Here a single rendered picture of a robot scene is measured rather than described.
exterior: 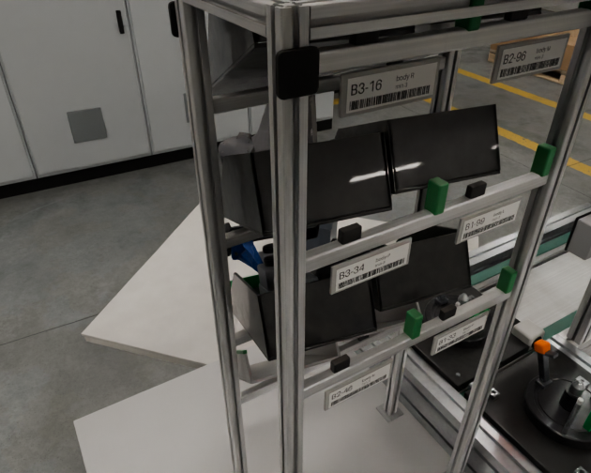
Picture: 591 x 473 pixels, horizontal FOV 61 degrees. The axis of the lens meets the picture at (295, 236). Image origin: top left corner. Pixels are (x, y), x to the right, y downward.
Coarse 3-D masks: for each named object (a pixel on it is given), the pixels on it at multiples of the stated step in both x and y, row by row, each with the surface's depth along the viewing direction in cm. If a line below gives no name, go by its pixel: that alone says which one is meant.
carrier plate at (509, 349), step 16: (496, 304) 110; (432, 336) 102; (512, 336) 102; (448, 352) 99; (464, 352) 99; (480, 352) 99; (512, 352) 99; (448, 368) 95; (464, 368) 95; (464, 384) 93
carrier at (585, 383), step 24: (528, 360) 97; (552, 360) 97; (504, 384) 92; (528, 384) 90; (552, 384) 90; (576, 384) 83; (504, 408) 88; (528, 408) 86; (552, 408) 85; (576, 408) 78; (504, 432) 84; (528, 432) 84; (552, 432) 82; (576, 432) 82; (528, 456) 81; (552, 456) 80; (576, 456) 80
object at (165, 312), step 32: (192, 224) 157; (160, 256) 143; (192, 256) 143; (128, 288) 132; (160, 288) 132; (192, 288) 132; (96, 320) 122; (128, 320) 122; (160, 320) 122; (192, 320) 122; (160, 352) 113; (192, 352) 113
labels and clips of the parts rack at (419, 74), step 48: (192, 0) 39; (240, 0) 32; (288, 0) 31; (480, 0) 36; (528, 48) 41; (288, 96) 31; (384, 96) 35; (432, 96) 38; (432, 192) 45; (480, 192) 48; (336, 288) 43; (384, 336) 84
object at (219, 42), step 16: (208, 16) 47; (208, 32) 48; (224, 32) 42; (240, 32) 38; (384, 32) 38; (400, 32) 38; (208, 48) 50; (224, 48) 44; (240, 48) 39; (256, 48) 35; (224, 64) 45; (240, 64) 41; (256, 64) 42; (224, 80) 48; (240, 80) 50; (256, 80) 52
